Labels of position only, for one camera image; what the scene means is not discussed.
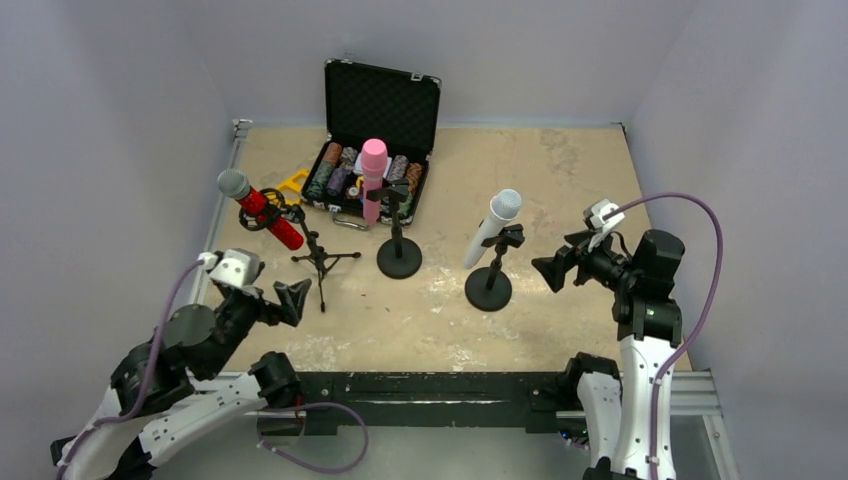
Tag black tripod shock mount stand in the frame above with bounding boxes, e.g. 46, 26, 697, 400
267, 189, 362, 313

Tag black round base mic stand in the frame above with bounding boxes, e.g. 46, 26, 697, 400
464, 224, 525, 312

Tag white microphone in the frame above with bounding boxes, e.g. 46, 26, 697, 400
462, 189, 523, 269

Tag red glitter microphone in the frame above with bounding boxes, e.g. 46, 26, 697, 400
217, 169, 304, 251

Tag pink microphone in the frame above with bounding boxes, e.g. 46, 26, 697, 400
361, 138, 388, 227

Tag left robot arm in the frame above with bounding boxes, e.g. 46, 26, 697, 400
51, 251, 312, 479

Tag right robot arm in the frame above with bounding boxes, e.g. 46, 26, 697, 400
531, 229, 685, 479

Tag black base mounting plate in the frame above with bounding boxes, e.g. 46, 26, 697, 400
300, 371, 589, 443

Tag black poker chip case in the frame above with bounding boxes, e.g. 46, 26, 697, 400
301, 59, 441, 226

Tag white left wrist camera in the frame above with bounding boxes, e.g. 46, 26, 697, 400
197, 249, 260, 289

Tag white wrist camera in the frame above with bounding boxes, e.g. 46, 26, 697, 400
584, 199, 625, 251
197, 249, 260, 289

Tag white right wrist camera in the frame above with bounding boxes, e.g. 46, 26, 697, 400
584, 199, 625, 251

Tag yellow plastic triangle frame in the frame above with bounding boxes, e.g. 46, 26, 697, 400
277, 169, 310, 205

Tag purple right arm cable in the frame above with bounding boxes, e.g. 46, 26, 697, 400
602, 192, 725, 480

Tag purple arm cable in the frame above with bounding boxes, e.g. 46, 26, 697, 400
56, 259, 207, 480
602, 192, 725, 480

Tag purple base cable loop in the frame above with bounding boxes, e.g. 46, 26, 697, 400
256, 401, 371, 476

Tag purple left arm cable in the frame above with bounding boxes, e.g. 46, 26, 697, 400
56, 259, 207, 480

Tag aluminium table edge rail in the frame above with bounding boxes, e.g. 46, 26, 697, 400
192, 118, 254, 299

